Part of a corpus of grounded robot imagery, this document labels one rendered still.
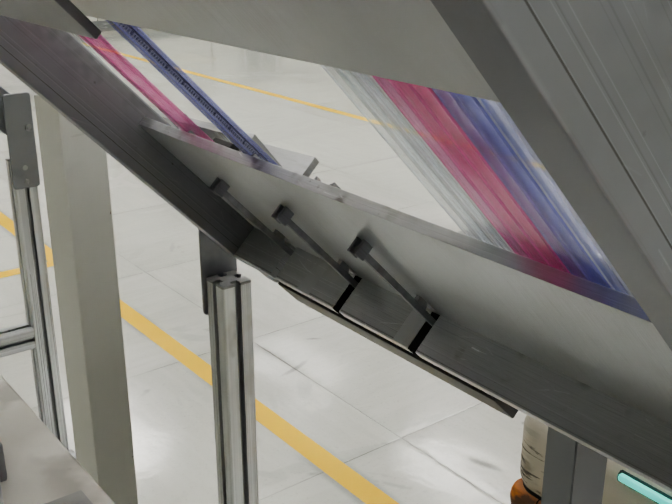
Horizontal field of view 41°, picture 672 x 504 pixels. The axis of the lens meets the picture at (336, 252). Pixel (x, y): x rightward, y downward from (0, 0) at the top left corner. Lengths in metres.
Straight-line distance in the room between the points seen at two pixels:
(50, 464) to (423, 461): 1.20
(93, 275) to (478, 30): 1.00
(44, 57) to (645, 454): 0.61
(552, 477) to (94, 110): 0.75
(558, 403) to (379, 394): 1.43
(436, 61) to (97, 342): 0.92
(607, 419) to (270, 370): 1.61
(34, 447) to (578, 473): 0.69
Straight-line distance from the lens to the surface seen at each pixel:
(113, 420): 1.30
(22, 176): 1.70
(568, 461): 1.23
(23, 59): 0.89
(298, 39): 0.44
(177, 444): 1.98
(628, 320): 0.52
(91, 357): 1.24
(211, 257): 1.09
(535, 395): 0.73
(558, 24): 0.24
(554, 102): 0.25
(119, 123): 0.93
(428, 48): 0.36
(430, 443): 1.97
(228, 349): 1.10
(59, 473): 0.80
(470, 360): 0.78
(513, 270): 0.55
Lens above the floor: 1.05
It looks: 21 degrees down
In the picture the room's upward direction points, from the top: straight up
